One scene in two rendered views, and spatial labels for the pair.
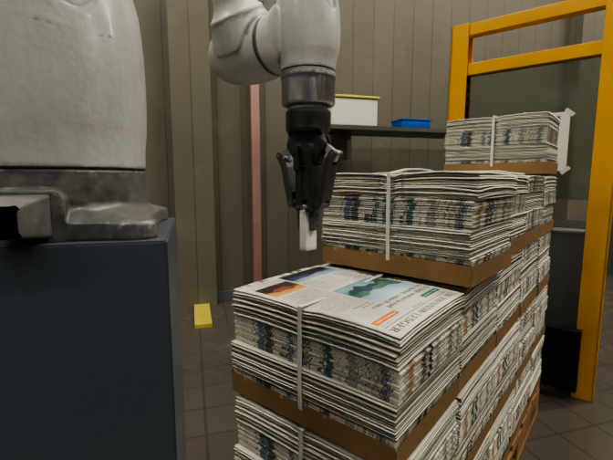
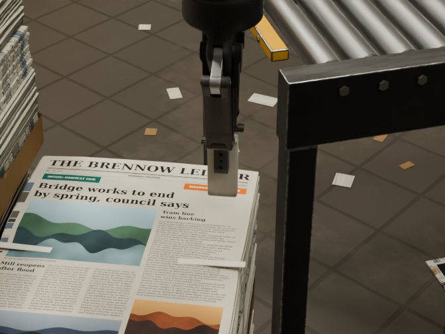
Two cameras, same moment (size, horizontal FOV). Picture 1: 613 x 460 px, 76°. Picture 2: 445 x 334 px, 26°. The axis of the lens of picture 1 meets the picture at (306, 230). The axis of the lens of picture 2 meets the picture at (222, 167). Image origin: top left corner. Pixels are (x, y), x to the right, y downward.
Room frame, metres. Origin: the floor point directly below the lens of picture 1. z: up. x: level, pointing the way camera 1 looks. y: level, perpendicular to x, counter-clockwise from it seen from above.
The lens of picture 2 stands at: (1.11, 0.68, 1.52)
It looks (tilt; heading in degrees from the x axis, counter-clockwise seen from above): 35 degrees down; 238
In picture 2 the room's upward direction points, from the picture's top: straight up
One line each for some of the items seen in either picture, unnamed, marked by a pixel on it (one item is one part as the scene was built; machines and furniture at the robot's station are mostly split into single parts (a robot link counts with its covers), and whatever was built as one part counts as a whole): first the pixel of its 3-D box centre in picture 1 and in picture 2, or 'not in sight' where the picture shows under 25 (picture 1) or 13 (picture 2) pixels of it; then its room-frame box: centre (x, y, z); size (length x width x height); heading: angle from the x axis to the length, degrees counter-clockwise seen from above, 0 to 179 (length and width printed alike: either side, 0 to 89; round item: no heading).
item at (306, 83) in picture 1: (307, 92); not in sight; (0.68, 0.00, 1.19); 0.09 x 0.09 x 0.06
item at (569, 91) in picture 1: (525, 133); not in sight; (2.02, -1.10, 1.27); 0.57 x 0.01 x 0.65; 51
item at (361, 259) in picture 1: (378, 249); not in sight; (1.05, -0.19, 0.86); 0.29 x 0.16 x 0.04; 139
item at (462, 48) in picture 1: (454, 201); not in sight; (2.21, -0.84, 0.92); 0.09 x 0.09 x 1.85; 51
